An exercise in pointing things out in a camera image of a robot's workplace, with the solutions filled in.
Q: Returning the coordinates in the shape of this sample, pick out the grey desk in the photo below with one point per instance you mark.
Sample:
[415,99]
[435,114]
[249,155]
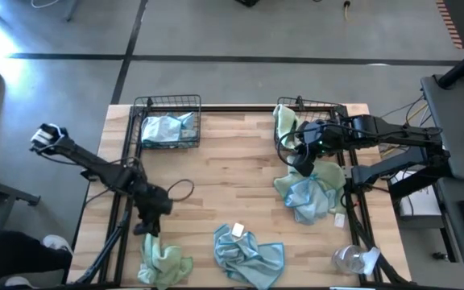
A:
[457,129]

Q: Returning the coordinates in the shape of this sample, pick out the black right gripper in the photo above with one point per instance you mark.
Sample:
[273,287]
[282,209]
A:
[316,141]

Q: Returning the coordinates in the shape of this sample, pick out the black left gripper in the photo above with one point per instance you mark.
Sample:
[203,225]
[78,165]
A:
[153,203]

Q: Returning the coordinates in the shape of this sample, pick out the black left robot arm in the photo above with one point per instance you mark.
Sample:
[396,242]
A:
[95,165]

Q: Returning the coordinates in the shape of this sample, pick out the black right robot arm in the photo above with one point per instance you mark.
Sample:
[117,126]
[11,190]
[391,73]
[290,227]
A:
[397,135]

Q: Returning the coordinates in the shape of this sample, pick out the white box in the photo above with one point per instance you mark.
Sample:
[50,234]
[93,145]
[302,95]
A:
[419,205]

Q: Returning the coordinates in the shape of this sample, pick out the small black floor object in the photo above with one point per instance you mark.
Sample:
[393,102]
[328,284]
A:
[440,255]

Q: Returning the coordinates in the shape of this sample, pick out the clear plastic cup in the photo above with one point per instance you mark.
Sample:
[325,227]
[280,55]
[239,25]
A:
[349,259]

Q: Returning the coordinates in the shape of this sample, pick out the blue microfiber towel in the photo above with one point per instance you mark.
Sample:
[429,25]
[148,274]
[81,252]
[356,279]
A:
[308,201]
[248,258]
[163,129]

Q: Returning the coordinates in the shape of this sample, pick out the green microfiber towel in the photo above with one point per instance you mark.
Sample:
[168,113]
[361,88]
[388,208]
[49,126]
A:
[286,121]
[163,262]

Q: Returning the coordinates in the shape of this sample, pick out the blue and green cloth pile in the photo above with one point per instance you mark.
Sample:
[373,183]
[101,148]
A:
[328,177]

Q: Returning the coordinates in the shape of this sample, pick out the black furniture leg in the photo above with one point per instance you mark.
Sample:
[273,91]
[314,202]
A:
[10,193]

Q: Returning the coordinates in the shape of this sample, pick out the black metal table frame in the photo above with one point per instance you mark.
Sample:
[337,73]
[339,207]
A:
[232,108]

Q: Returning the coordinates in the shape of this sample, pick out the person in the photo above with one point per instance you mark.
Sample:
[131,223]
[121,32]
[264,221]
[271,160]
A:
[14,258]

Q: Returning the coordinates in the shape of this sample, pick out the grey furniture leg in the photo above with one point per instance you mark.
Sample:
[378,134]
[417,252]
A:
[73,10]

